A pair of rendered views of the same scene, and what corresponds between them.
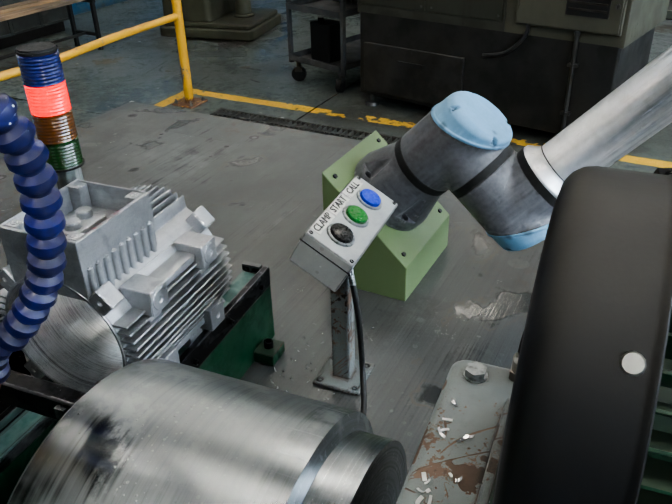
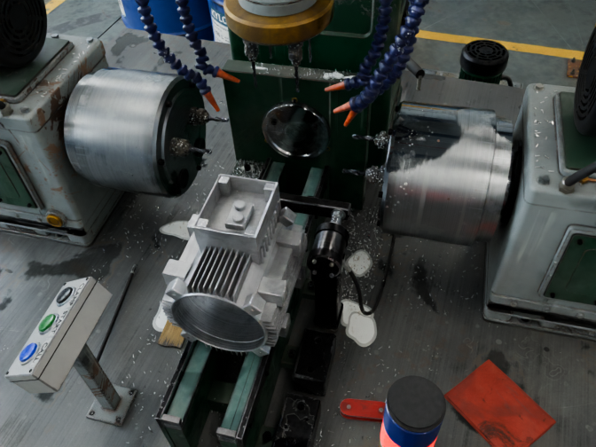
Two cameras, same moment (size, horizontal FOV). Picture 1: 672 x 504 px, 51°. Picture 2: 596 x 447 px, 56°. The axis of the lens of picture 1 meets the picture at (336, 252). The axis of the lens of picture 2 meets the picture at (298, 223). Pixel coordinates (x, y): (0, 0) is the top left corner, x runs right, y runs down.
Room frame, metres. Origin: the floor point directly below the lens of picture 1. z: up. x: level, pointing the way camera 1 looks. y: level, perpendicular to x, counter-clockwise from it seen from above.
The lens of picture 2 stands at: (1.27, 0.30, 1.77)
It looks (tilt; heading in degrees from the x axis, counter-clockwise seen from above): 48 degrees down; 174
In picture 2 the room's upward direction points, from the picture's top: 4 degrees counter-clockwise
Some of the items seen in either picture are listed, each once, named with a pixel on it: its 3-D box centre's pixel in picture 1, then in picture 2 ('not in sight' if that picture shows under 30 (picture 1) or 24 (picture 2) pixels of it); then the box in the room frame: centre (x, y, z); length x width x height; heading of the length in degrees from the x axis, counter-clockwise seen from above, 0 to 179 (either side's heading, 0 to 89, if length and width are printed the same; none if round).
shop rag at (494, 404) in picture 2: not in sight; (498, 408); (0.90, 0.67, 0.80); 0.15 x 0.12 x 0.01; 27
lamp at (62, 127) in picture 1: (54, 124); not in sight; (1.04, 0.43, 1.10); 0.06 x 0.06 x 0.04
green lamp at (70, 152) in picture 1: (61, 151); not in sight; (1.04, 0.43, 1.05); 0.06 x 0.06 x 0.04
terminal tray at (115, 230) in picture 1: (83, 238); (239, 219); (0.66, 0.27, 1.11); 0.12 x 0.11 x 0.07; 157
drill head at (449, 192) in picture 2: not in sight; (455, 176); (0.56, 0.67, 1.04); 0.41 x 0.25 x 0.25; 67
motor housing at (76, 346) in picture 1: (121, 290); (239, 274); (0.69, 0.26, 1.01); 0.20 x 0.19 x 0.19; 157
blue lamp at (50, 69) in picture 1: (40, 67); (412, 413); (1.04, 0.43, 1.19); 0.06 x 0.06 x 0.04
